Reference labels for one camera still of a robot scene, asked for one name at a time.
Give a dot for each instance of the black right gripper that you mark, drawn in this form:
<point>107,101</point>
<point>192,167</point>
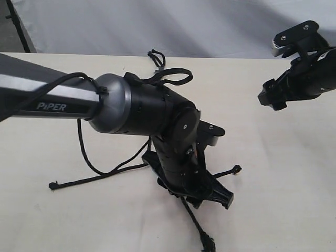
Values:
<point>276,92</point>

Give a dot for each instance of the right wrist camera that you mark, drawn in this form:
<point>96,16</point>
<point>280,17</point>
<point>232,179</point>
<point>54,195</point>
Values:
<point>303,36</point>

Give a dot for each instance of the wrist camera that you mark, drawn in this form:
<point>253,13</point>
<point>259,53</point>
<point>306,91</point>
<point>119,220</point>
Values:
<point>208,134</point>
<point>303,36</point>

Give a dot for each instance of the grey backdrop cloth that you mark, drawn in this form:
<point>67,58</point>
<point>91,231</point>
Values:
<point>210,29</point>

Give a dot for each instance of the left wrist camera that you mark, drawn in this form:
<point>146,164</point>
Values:
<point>208,134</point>

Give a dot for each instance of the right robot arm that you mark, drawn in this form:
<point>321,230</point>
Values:
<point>321,77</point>

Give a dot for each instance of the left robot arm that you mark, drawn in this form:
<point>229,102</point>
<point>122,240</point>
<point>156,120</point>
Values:
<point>125,105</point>

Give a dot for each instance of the black stand pole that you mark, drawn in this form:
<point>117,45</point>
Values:
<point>17,24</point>

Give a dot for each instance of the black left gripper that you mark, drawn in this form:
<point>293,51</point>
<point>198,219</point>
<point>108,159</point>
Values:
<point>185,175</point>

